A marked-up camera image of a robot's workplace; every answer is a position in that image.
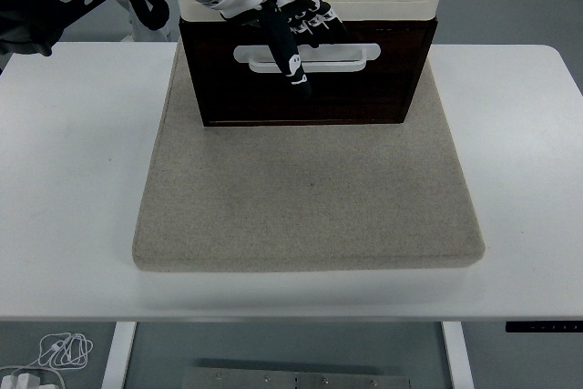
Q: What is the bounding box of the dark brown wooden drawer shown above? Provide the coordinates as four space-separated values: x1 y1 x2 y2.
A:
190 19 430 126

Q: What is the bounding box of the black table control panel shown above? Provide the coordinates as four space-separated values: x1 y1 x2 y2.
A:
505 321 583 334

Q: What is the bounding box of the grey metal plate with screws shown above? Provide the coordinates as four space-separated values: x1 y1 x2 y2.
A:
181 365 414 389

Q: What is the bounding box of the white drawer handle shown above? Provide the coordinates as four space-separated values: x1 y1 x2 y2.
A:
232 43 382 74

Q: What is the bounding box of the white table leg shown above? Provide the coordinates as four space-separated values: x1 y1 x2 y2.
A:
100 321 138 389
440 321 475 389

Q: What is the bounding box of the dark brown drawer case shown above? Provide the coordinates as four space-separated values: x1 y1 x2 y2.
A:
179 16 441 128

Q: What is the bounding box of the white cable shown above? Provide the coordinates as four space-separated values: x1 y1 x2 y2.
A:
0 332 95 389

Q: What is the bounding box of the beige fabric mat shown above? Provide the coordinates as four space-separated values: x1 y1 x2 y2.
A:
131 45 486 273

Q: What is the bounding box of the white power adapter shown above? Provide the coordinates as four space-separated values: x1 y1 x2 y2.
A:
0 373 43 389

